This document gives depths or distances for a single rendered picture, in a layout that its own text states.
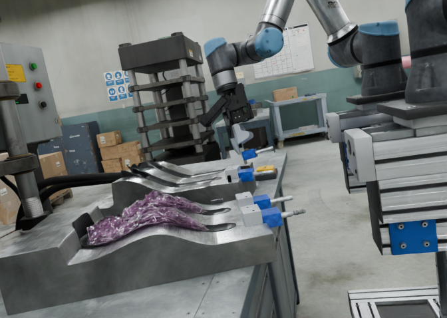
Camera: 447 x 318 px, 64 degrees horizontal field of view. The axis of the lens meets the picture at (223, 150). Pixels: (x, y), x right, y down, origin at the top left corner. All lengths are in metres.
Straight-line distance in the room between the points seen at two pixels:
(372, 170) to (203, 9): 7.07
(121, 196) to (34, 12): 8.11
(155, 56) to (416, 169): 4.46
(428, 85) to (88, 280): 0.73
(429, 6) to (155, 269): 0.68
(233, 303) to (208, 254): 0.12
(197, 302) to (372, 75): 0.91
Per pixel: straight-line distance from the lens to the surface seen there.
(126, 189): 1.07
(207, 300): 0.63
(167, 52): 4.96
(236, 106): 1.09
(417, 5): 0.81
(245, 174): 1.00
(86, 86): 8.37
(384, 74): 1.26
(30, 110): 1.65
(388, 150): 0.76
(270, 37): 1.04
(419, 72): 0.80
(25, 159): 1.37
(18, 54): 1.68
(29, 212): 1.41
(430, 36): 0.79
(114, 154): 7.81
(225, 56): 1.13
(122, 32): 8.08
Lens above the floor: 1.11
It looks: 8 degrees down
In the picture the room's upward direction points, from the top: 10 degrees counter-clockwise
